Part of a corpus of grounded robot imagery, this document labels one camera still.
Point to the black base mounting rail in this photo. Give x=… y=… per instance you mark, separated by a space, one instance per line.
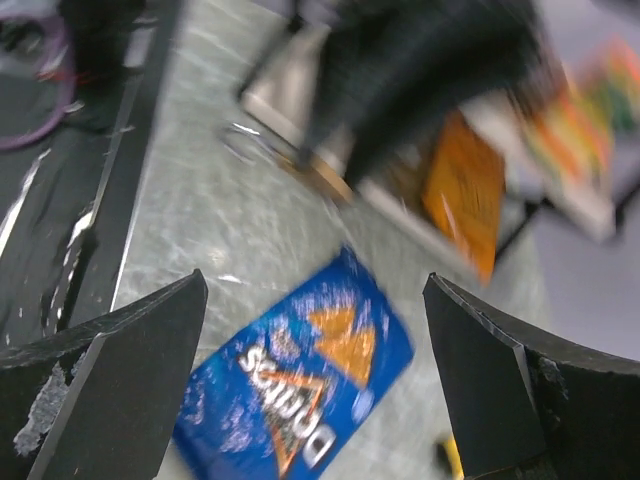
x=80 y=82

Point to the orange sponge pack on shelf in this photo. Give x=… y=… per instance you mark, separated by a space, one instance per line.
x=573 y=135

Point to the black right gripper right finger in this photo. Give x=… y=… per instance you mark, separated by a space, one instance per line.
x=526 y=404

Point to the beige checkered shelf rack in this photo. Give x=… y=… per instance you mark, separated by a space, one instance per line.
x=278 y=92

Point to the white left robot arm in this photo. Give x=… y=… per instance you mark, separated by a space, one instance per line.
x=389 y=69

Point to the orange snack bag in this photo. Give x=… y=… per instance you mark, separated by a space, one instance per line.
x=463 y=193

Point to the yellow padlock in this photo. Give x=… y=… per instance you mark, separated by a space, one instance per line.
x=448 y=458

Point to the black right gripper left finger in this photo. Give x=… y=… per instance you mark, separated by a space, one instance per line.
x=100 y=400

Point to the blue Doritos chip bag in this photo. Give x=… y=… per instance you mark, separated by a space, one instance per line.
x=282 y=397

